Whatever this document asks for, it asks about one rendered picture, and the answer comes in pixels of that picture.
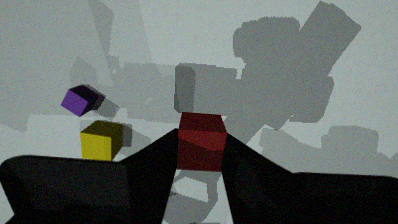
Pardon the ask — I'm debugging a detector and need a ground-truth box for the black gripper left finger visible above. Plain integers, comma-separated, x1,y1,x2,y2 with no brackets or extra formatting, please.
0,128,178,224

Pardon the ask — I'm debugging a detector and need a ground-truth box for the purple cube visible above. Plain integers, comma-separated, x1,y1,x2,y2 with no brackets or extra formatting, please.
61,84,99,117

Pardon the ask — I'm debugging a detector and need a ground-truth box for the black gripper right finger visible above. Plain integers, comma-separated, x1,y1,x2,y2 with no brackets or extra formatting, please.
221,133,398,224

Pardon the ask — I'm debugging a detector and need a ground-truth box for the yellow block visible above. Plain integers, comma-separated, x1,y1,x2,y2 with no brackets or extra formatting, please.
80,120,123,161

